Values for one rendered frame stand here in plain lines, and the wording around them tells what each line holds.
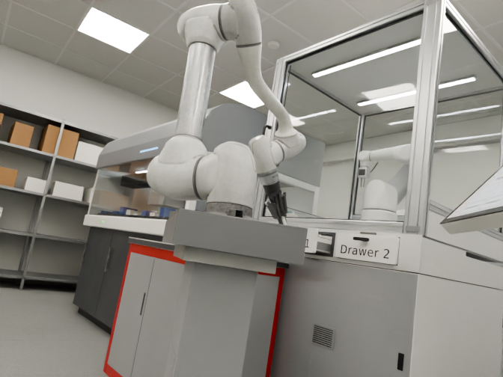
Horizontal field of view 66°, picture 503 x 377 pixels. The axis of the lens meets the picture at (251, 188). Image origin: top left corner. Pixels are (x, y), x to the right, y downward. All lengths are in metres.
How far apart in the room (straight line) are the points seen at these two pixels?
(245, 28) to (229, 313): 0.99
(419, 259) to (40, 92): 5.05
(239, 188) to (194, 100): 0.39
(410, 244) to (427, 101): 0.59
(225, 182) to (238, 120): 1.49
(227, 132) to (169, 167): 1.31
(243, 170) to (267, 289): 0.82
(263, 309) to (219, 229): 0.89
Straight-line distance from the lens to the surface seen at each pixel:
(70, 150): 5.23
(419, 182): 1.68
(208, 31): 1.55
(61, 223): 5.62
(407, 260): 1.64
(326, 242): 1.82
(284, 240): 1.14
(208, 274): 1.17
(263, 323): 1.94
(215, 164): 1.26
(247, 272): 1.20
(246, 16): 1.53
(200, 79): 1.48
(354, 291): 1.76
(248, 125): 2.74
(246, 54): 1.56
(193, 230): 1.07
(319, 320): 1.86
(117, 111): 5.95
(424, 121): 1.76
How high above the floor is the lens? 0.76
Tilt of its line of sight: 10 degrees up
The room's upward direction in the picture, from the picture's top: 9 degrees clockwise
